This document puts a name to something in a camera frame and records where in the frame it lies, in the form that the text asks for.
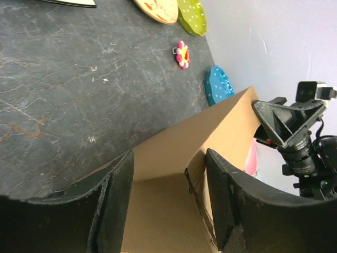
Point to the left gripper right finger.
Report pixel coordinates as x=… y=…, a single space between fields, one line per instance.
x=272 y=220

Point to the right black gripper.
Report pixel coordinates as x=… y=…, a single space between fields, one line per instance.
x=282 y=125

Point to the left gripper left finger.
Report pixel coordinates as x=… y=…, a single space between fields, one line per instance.
x=87 y=216

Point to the brown cardboard box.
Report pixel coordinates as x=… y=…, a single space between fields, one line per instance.
x=169 y=208

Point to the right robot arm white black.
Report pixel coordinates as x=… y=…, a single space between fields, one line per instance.
x=313 y=162

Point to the pink plate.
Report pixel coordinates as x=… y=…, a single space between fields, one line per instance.
x=251 y=160

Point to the blue dotted plate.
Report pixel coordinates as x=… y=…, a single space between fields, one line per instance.
x=217 y=86

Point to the pink flower toy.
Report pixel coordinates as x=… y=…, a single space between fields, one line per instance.
x=182 y=54

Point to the green dotted plate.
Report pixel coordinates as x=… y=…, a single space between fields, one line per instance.
x=192 y=17

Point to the beige floral plate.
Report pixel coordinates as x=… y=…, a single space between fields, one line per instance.
x=163 y=11

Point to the white square plate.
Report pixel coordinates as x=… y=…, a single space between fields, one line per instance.
x=75 y=3

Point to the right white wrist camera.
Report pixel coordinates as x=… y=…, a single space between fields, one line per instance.
x=313 y=90

